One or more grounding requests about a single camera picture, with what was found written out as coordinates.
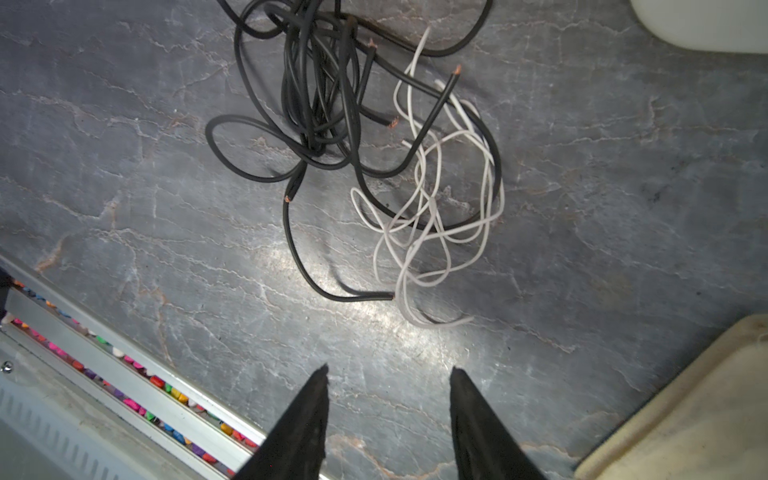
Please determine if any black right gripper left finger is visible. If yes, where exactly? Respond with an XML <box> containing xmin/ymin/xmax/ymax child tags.
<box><xmin>233</xmin><ymin>364</ymin><xmax>330</xmax><ymax>480</ymax></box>

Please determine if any black cable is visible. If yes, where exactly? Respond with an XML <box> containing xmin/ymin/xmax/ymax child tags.
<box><xmin>205</xmin><ymin>0</ymin><xmax>503</xmax><ymax>302</ymax></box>

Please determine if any white plastic tub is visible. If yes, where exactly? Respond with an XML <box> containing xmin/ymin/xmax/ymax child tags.
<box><xmin>630</xmin><ymin>0</ymin><xmax>767</xmax><ymax>54</ymax></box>

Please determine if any beige work glove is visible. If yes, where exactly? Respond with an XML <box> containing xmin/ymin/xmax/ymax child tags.
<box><xmin>574</xmin><ymin>314</ymin><xmax>767</xmax><ymax>479</ymax></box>

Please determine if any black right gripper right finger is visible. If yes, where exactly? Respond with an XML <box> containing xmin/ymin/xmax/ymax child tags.
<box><xmin>450</xmin><ymin>367</ymin><xmax>544</xmax><ymax>479</ymax></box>

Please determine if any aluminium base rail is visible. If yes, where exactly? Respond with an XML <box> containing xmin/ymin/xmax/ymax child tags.
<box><xmin>0</xmin><ymin>251</ymin><xmax>337</xmax><ymax>480</ymax></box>

